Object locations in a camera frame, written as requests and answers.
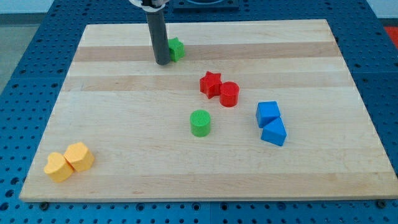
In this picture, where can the blue triangle block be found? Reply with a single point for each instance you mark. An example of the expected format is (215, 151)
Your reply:
(274, 132)

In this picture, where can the wooden board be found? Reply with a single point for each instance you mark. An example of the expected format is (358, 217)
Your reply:
(134, 116)

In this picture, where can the dark blue base plate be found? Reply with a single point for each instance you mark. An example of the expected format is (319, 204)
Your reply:
(203, 5)

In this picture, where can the blue cube block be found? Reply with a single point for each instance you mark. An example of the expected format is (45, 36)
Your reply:
(267, 112)

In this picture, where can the red star block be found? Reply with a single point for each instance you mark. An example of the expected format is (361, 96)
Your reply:
(210, 84)

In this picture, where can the yellow hexagon block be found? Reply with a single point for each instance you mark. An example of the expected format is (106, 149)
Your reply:
(79, 157)

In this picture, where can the red cylinder block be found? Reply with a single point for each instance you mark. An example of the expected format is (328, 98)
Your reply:
(229, 94)

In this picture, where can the green cylinder block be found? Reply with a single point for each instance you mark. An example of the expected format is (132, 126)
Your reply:
(200, 123)

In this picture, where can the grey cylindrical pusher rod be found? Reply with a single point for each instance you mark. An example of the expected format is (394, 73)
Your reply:
(158, 34)

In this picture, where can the yellow heart block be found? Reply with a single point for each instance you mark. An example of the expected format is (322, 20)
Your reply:
(57, 167)

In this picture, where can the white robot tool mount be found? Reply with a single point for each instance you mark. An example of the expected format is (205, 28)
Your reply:
(150, 5)

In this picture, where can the green star block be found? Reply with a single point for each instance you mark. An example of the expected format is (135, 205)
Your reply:
(176, 49)

